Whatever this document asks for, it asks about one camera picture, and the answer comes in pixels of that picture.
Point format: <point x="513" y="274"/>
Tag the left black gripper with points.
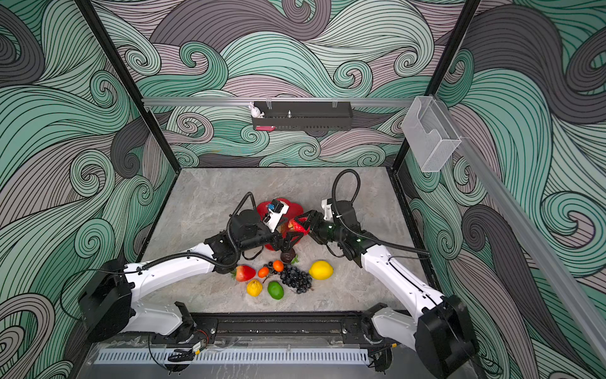
<point x="276" y="242"/>

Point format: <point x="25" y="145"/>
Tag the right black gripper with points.
<point x="316" y="215"/>

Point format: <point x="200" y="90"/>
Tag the red fake apple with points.
<point x="293" y="226"/>

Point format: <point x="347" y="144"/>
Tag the red flower-shaped fruit bowl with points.
<point x="294" y="210"/>

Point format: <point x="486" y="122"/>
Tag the dark maroon fake fruit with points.
<point x="287" y="257"/>

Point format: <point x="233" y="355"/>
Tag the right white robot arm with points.
<point x="441" y="360"/>

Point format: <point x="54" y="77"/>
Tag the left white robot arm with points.
<point x="111" y="302"/>

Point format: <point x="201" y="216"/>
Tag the red fake mango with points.
<point x="244" y="273"/>

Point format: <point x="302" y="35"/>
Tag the small orange fake tangerine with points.
<point x="263" y="272"/>

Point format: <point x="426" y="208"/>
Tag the large yellow fake lemon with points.
<point x="321" y="270"/>

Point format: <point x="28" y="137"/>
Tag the small yellow fake lemon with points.
<point x="254" y="288"/>

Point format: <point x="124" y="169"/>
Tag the dark fake grape bunch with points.
<point x="296" y="279"/>

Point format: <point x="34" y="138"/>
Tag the green fake lime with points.
<point x="275" y="290"/>

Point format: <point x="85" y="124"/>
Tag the small white figurine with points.
<point x="255" y="111"/>

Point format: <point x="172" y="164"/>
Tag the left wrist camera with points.
<point x="276" y="210"/>

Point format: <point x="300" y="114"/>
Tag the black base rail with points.
<point x="293" y="324"/>

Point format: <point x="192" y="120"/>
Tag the black wall shelf tray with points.
<point x="309" y="117"/>

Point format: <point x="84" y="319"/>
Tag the aluminium wall rail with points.
<point x="190" y="101"/>

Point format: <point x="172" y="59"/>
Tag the clear plastic wall bin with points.
<point x="430" y="131"/>

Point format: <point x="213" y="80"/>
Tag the white slotted cable duct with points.
<point x="337" y="356"/>

